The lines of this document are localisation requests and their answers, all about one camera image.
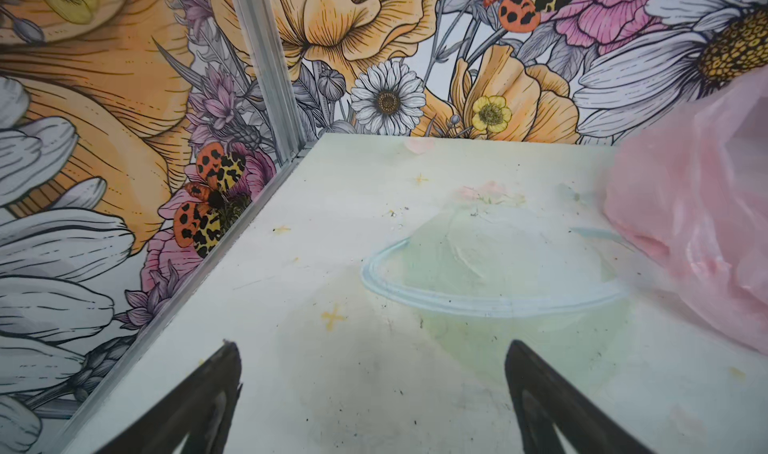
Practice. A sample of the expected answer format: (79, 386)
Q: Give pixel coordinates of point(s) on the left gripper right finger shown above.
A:
(548, 407)

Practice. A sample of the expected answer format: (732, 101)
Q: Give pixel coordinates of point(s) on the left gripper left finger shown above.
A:
(195, 417)

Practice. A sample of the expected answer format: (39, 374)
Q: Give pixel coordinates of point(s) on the pink plastic bag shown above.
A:
(690, 191)

